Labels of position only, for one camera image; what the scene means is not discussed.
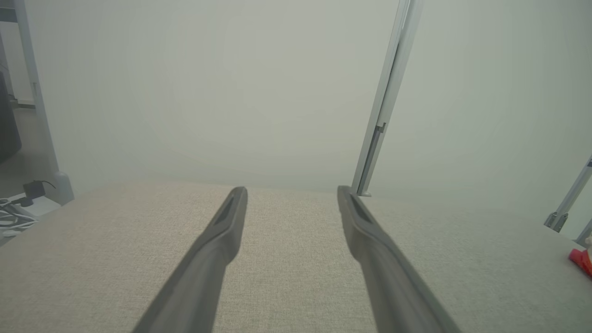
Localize grey tubular partition leg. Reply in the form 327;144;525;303
13;0;75;206

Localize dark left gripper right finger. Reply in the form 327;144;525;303
337;185;463;333

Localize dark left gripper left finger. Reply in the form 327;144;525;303
132;186;248;333

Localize grey partition post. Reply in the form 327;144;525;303
351;0;424;197

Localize white power strip with adapter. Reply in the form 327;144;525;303
0;194;62;220

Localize slanted grey partition leg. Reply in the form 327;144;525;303
543;155;592;234

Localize dark grey furniture piece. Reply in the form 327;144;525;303
0;69;22;163

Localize black power adapter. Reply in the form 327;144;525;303
22;180;47;200

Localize red shorts with white band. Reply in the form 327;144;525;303
568;247;592;278

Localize looped white power cable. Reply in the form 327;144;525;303
0;199;40;237

